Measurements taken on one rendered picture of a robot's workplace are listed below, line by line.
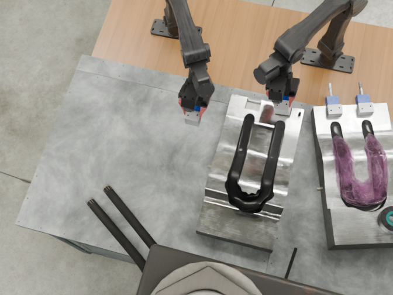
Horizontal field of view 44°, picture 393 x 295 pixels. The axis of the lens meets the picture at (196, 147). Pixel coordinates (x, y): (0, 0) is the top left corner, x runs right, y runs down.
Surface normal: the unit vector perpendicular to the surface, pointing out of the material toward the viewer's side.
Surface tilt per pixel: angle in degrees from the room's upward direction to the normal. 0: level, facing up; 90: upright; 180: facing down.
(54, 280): 0
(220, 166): 26
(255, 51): 0
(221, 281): 0
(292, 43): 16
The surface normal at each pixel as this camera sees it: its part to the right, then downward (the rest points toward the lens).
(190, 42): 0.02, -0.11
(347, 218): -0.05, -0.34
